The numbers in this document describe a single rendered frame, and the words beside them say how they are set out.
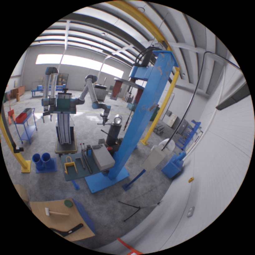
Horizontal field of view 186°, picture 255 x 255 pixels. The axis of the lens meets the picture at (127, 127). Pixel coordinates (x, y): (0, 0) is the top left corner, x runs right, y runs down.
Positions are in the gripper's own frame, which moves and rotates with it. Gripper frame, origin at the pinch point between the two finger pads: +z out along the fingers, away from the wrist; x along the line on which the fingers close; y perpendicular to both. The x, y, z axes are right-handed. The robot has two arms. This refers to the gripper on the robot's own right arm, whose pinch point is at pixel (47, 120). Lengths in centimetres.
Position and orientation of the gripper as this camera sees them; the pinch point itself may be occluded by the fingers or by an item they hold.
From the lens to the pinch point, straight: 139.4
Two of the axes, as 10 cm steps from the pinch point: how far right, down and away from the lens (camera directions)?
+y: -7.0, -1.7, 7.0
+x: -7.2, 1.8, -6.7
